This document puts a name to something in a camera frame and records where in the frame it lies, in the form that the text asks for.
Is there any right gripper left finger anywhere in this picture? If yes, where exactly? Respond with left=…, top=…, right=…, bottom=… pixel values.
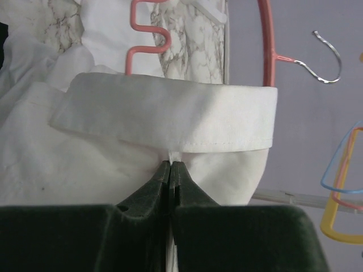
left=1, top=161, right=170, bottom=271

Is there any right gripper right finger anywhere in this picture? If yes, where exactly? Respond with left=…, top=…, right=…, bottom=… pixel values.
left=170, top=162, right=330, bottom=271

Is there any yellow hanger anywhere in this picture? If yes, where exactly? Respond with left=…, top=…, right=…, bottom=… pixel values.
left=320, top=144, right=362, bottom=245

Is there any white metal clothes rack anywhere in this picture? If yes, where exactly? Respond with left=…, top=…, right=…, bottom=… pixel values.
left=251, top=188, right=363, bottom=213

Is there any blue wire hanger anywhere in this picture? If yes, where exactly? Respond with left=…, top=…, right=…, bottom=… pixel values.
left=320, top=120, right=362, bottom=194

